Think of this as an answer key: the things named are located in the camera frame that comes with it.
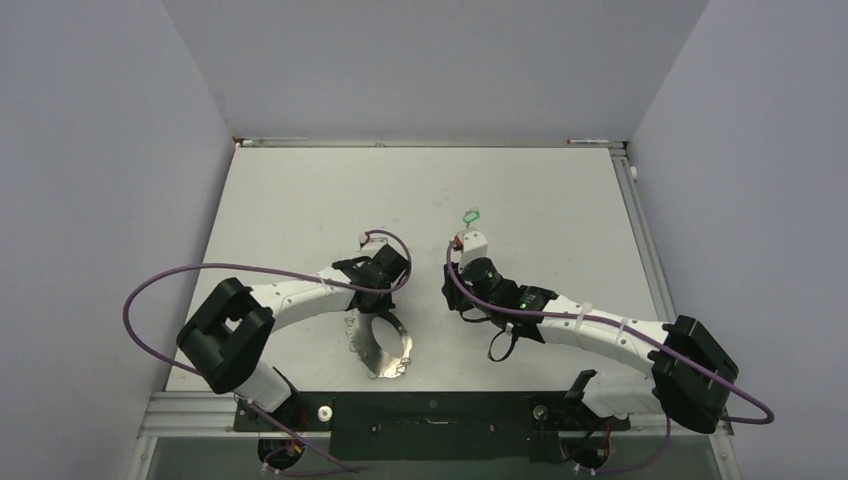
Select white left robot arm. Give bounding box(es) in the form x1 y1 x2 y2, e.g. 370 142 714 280
176 241 411 430

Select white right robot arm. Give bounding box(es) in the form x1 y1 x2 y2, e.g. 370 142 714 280
442 257 739 434

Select green key tag with key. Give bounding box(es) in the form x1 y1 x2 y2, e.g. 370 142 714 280
462 207 481 228

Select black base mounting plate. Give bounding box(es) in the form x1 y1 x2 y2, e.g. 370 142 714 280
272 391 631 463

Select white marker pen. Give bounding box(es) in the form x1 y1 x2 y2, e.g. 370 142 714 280
567 139 612 147

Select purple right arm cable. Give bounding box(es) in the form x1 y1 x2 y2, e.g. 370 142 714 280
445 239 776 477

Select aluminium table frame rail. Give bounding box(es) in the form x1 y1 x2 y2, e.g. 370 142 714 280
608 141 677 323

